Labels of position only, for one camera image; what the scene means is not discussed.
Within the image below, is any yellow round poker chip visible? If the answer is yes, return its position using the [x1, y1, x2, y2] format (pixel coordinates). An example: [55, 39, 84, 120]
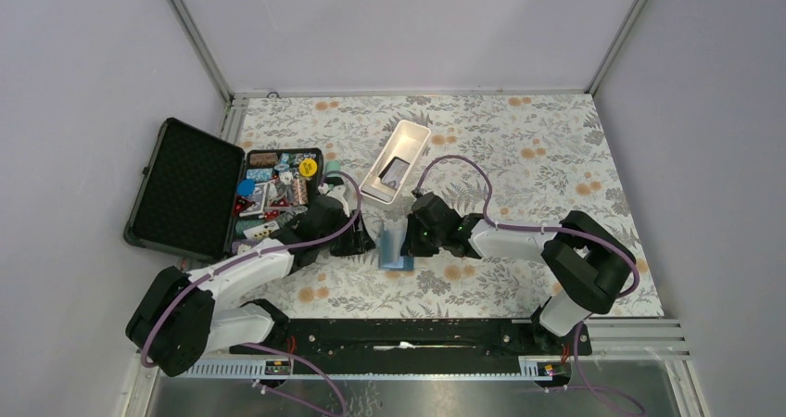
[298, 158, 319, 178]

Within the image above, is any mint green case handle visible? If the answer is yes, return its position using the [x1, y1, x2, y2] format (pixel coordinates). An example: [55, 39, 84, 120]
[319, 160, 345, 195]

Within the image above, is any black open carrying case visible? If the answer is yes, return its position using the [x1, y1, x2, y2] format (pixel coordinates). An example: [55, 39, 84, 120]
[122, 117, 326, 269]

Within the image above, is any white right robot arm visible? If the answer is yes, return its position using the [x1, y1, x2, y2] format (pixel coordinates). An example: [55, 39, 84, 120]
[401, 193, 638, 354]

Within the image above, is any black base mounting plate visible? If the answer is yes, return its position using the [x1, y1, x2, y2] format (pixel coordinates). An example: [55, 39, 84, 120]
[263, 318, 592, 376]

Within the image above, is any floral patterned table mat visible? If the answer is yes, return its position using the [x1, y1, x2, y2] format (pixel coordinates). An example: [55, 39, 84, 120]
[233, 95, 663, 318]

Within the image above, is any blue round poker chip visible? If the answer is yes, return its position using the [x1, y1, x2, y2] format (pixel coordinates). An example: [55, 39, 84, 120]
[236, 179, 256, 198]

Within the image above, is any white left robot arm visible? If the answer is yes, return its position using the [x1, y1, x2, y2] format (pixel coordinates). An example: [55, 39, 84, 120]
[125, 195, 361, 376]

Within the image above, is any white rectangular plastic tray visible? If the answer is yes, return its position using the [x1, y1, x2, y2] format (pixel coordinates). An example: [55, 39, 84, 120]
[360, 120, 431, 208]

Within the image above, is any playing card deck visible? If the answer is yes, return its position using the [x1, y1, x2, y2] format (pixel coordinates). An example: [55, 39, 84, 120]
[243, 221, 280, 240]

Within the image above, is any blue leather card holder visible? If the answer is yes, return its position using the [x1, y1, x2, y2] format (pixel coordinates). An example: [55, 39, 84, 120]
[376, 224, 414, 272]

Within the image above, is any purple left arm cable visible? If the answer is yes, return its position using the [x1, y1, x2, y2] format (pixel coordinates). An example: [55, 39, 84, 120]
[139, 170, 363, 370]

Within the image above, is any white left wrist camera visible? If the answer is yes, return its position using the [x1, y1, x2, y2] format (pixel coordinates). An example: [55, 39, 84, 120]
[317, 183, 351, 217]

